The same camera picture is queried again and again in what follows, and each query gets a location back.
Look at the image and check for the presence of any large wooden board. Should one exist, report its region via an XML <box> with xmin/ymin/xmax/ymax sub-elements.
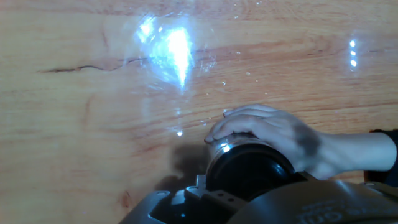
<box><xmin>0</xmin><ymin>0</ymin><xmax>398</xmax><ymax>224</ymax></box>

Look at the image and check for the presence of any clear glass jar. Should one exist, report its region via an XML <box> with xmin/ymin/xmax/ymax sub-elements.
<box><xmin>206</xmin><ymin>131</ymin><xmax>272</xmax><ymax>164</ymax></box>

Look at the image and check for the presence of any bare person hand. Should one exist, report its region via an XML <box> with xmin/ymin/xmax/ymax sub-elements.
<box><xmin>203</xmin><ymin>103</ymin><xmax>328</xmax><ymax>180</ymax></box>

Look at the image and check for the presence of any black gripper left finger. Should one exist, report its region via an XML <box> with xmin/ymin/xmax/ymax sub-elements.
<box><xmin>118</xmin><ymin>174</ymin><xmax>250</xmax><ymax>224</ymax></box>

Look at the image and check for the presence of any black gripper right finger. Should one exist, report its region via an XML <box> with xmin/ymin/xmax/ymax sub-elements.
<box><xmin>226</xmin><ymin>179</ymin><xmax>398</xmax><ymax>224</ymax></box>

